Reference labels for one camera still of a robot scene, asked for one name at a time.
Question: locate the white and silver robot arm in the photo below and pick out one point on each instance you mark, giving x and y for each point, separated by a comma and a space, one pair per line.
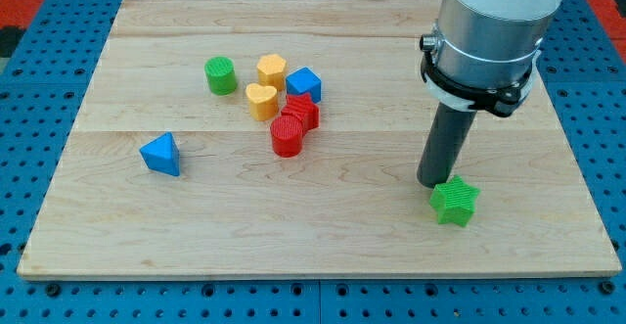
481, 54

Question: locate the red star block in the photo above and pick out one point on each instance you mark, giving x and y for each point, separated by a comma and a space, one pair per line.
304, 109

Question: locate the blue cube block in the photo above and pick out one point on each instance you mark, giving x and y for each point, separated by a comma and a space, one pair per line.
304, 81

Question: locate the green star block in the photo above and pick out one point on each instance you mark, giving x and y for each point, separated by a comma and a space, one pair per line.
454, 201

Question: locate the red cylinder block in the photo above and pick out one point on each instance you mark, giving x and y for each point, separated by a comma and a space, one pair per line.
287, 136

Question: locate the light wooden board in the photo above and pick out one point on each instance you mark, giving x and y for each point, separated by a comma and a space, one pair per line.
348, 206

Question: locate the yellow heart block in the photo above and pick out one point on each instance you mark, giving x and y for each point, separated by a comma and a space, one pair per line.
262, 101

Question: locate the yellow hexagon block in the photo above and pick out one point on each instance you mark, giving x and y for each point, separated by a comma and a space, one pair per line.
271, 71

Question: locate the green cylinder block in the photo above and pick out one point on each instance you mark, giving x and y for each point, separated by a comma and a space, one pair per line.
220, 75

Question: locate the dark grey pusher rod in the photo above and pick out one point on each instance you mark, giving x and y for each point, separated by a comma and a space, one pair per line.
445, 140

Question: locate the blue triangle block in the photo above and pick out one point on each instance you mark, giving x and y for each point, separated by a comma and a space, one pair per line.
162, 155

